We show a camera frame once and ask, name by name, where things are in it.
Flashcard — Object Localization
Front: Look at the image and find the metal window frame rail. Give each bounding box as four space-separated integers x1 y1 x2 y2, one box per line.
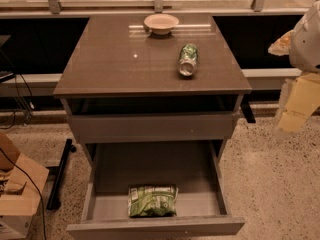
0 0 320 18

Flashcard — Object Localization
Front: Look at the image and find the white paper bowl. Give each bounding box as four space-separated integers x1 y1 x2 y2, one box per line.
144 13 179 35

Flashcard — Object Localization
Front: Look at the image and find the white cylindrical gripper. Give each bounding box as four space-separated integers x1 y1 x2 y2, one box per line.
275 73 320 138

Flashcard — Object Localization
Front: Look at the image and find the crushed green soda can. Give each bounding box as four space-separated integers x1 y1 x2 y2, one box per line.
178 43 199 77

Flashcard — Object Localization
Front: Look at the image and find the brown cardboard box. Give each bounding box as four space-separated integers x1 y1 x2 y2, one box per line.
0 133 49 240

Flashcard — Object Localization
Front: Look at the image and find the grey drawer cabinet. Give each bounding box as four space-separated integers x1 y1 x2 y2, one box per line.
54 15 251 160

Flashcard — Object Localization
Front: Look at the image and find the closed grey top drawer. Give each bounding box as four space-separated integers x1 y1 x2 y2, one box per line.
68 113 238 144

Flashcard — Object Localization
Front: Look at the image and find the black cable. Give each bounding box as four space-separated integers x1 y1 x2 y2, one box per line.
0 147 48 240

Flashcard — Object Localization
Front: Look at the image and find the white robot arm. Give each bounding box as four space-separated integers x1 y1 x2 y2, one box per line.
268 0 320 138

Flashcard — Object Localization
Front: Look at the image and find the open grey middle drawer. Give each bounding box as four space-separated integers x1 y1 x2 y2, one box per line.
67 141 245 240

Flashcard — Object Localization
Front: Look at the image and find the green jalapeno chip bag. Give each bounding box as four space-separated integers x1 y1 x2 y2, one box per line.
128 185 178 218

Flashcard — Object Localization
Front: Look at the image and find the black stand leg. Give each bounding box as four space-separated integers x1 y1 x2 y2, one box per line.
46 139 76 210

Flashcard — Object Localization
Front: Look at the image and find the black bracket right of cabinet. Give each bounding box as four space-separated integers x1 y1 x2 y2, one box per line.
241 95 256 124

